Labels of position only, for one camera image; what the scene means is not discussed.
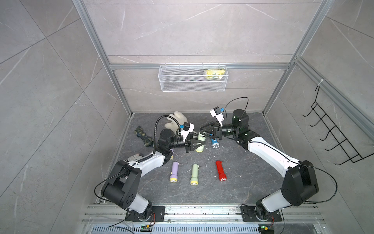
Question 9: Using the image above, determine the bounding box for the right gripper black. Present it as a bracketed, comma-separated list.
[200, 122, 239, 142]

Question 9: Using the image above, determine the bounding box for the green flashlight row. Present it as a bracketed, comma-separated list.
[195, 133, 206, 153]
[191, 164, 199, 186]

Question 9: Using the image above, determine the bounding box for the blue flashlight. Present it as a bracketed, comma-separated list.
[211, 139, 220, 149]

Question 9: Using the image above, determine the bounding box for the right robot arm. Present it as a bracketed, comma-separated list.
[199, 107, 319, 221]

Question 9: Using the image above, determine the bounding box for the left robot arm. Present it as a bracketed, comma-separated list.
[97, 115, 204, 220]

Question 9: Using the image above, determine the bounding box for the green flashlight near row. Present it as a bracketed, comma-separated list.
[191, 164, 199, 186]

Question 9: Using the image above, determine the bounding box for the red flashlight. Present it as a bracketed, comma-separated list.
[215, 160, 227, 181]

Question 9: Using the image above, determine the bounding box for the white plush bear toy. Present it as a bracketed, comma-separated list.
[164, 111, 188, 132]

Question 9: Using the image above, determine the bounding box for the yellow sponge in basket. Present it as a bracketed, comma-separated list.
[203, 69, 226, 80]

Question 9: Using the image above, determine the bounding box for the white patterned toy car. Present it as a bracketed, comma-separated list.
[126, 154, 144, 165]

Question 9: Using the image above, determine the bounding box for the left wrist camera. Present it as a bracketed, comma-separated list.
[180, 122, 194, 141]

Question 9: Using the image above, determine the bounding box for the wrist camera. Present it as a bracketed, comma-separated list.
[180, 122, 194, 141]
[209, 107, 225, 127]

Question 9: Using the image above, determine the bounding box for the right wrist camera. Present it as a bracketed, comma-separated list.
[209, 107, 225, 127]

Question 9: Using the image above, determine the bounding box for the white wire wall basket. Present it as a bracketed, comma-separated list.
[158, 65, 228, 92]

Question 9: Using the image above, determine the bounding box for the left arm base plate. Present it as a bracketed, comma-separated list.
[125, 205, 166, 222]

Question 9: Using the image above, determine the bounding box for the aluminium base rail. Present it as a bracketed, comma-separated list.
[78, 204, 330, 234]

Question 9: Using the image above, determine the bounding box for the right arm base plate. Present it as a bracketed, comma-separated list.
[240, 204, 282, 222]

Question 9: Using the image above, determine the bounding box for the black wire hook rack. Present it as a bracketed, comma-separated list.
[303, 86, 374, 166]

